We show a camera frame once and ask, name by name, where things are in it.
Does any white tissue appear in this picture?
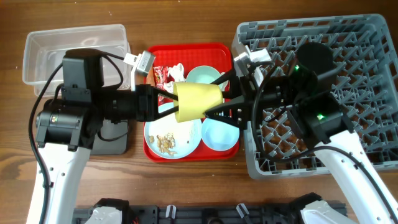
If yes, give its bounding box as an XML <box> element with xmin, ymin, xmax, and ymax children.
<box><xmin>164</xmin><ymin>63</ymin><xmax>186</xmax><ymax>93</ymax></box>

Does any light blue small bowl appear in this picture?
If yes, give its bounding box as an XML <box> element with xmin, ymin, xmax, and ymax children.
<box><xmin>201</xmin><ymin>118</ymin><xmax>240</xmax><ymax>152</ymax></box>

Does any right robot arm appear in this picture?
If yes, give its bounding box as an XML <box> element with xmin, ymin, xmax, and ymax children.
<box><xmin>205</xmin><ymin>43</ymin><xmax>397</xmax><ymax>223</ymax></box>

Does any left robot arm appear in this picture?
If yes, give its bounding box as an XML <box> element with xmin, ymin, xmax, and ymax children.
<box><xmin>27</xmin><ymin>48</ymin><xmax>177</xmax><ymax>223</ymax></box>

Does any grey dishwasher rack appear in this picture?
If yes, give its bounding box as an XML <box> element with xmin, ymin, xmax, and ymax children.
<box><xmin>231</xmin><ymin>14</ymin><xmax>397</xmax><ymax>180</ymax></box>

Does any red serving tray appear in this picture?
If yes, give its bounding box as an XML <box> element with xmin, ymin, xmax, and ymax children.
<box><xmin>143</xmin><ymin>43</ymin><xmax>239</xmax><ymax>163</ymax></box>

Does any yellow cup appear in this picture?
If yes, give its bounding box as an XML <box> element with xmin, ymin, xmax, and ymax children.
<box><xmin>173</xmin><ymin>82</ymin><xmax>223</xmax><ymax>123</ymax></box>

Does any red snack wrapper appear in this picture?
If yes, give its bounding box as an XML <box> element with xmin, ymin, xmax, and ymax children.
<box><xmin>153</xmin><ymin>65</ymin><xmax>168</xmax><ymax>90</ymax></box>

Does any mint green bowl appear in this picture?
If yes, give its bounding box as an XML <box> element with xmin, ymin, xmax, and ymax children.
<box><xmin>186</xmin><ymin>65</ymin><xmax>221</xmax><ymax>84</ymax></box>

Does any light blue plate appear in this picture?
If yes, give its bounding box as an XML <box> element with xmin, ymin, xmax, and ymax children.
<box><xmin>144</xmin><ymin>113</ymin><xmax>202</xmax><ymax>160</ymax></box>

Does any food scraps and rice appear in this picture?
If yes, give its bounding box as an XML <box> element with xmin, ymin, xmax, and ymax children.
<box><xmin>149</xmin><ymin>133</ymin><xmax>177</xmax><ymax>156</ymax></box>

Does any clear plastic bin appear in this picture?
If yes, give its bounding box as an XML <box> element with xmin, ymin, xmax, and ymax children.
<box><xmin>22</xmin><ymin>24</ymin><xmax>131</xmax><ymax>96</ymax></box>

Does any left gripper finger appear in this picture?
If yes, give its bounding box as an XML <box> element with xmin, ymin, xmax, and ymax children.
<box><xmin>157</xmin><ymin>91</ymin><xmax>178</xmax><ymax>101</ymax></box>
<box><xmin>154</xmin><ymin>106</ymin><xmax>178</xmax><ymax>121</ymax></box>

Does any black plastic tray bin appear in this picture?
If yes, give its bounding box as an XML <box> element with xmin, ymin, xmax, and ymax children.
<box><xmin>91</xmin><ymin>120</ymin><xmax>129</xmax><ymax>156</ymax></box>

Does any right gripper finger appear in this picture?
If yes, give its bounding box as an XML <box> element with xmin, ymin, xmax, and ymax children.
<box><xmin>210</xmin><ymin>69</ymin><xmax>239</xmax><ymax>93</ymax></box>
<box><xmin>205</xmin><ymin>96</ymin><xmax>249</xmax><ymax>128</ymax></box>

